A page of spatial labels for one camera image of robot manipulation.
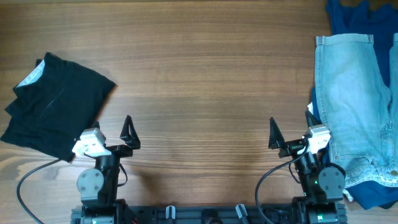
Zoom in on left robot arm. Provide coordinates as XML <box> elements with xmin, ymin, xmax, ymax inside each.
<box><xmin>70</xmin><ymin>115</ymin><xmax>141</xmax><ymax>224</ymax></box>

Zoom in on black folded t-shirt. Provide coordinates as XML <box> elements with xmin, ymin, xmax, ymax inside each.
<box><xmin>1</xmin><ymin>52</ymin><xmax>115</xmax><ymax>162</ymax></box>

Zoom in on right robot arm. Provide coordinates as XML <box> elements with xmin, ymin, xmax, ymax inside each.
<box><xmin>262</xmin><ymin>111</ymin><xmax>348</xmax><ymax>224</ymax></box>

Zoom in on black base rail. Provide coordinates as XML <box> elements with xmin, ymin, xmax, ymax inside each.
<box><xmin>70</xmin><ymin>203</ymin><xmax>348</xmax><ymax>224</ymax></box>

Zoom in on light blue denim shorts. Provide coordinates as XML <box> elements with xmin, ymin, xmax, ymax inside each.
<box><xmin>315</xmin><ymin>34</ymin><xmax>397</xmax><ymax>187</ymax></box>

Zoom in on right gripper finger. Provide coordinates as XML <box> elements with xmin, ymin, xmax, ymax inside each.
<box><xmin>305</xmin><ymin>111</ymin><xmax>320</xmax><ymax>127</ymax></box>
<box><xmin>269</xmin><ymin>117</ymin><xmax>285</xmax><ymax>149</ymax></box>

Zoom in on dark blue t-shirt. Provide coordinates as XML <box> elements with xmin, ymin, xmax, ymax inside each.
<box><xmin>312</xmin><ymin>1</ymin><xmax>397</xmax><ymax>209</ymax></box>

